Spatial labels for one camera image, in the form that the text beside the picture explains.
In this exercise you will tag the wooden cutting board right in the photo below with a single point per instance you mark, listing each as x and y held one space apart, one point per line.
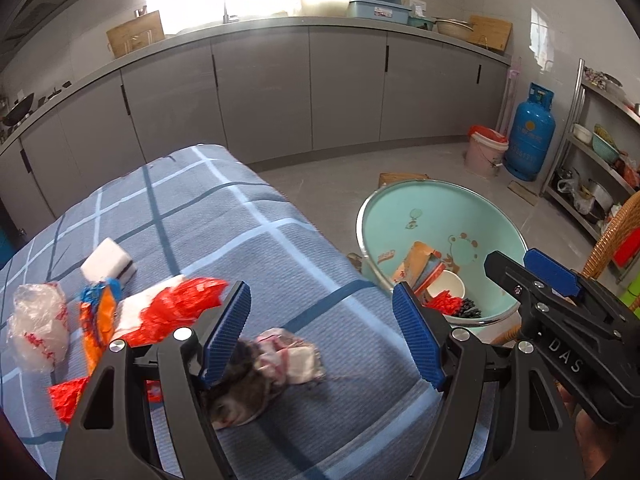
490 33

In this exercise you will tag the white plastic container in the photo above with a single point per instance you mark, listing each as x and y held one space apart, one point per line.
322 8

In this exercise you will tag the wooden cutting board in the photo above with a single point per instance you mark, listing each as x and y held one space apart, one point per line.
136 34
490 33

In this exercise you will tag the blue dish rack box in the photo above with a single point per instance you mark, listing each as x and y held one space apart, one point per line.
392 11

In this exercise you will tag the blue plaid tablecloth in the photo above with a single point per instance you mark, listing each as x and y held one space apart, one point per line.
200 212

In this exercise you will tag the beige paper tube wrapper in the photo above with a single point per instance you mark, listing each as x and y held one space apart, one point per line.
421 266

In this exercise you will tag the pink bucket red lid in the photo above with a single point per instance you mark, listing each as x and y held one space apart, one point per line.
485 152

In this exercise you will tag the wooden cutting board left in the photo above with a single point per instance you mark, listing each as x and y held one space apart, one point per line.
136 34

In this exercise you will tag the cardboard piece on floor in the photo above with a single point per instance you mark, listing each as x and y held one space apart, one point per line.
389 178

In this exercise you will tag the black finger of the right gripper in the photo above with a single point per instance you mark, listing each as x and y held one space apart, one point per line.
510 279

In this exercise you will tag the beige pot on counter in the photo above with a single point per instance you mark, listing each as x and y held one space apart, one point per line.
454 28

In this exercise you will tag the orange blue snack wrapper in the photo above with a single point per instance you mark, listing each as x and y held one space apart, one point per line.
97 310

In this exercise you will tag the mint green enamel basin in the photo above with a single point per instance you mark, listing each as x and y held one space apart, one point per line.
460 224

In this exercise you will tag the grey kitchen cabinet run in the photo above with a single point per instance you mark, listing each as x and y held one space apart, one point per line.
272 92

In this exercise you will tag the red plastic bag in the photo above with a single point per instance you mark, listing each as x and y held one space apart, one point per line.
176 307

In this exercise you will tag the steel storage shelf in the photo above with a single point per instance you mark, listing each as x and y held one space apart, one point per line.
592 105

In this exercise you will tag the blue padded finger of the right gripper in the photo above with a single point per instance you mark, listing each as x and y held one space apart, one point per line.
552 273

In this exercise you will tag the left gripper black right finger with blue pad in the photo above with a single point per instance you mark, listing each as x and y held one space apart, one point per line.
529 437

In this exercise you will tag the red mesh net bag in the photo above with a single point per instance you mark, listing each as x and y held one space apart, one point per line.
65 397

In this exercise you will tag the blue gas cylinder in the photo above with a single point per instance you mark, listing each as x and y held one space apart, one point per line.
531 134

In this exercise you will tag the black wok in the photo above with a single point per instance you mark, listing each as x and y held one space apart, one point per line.
19 111

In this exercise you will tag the clear white plastic bag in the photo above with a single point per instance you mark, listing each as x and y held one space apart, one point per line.
38 328

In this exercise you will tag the chrome faucet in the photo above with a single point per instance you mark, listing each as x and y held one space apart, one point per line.
229 18

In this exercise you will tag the white black sponge block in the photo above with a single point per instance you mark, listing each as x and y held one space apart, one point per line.
109 260

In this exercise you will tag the checkered rag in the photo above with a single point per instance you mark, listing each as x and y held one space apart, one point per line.
257 372

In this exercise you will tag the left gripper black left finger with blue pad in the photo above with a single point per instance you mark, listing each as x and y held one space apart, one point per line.
111 434

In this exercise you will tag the wicker chair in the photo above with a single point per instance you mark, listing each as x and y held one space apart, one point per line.
623 227

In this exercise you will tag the white paper cup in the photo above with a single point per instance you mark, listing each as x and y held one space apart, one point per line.
447 281

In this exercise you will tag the white folded paper towel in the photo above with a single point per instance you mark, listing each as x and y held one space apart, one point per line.
128 312

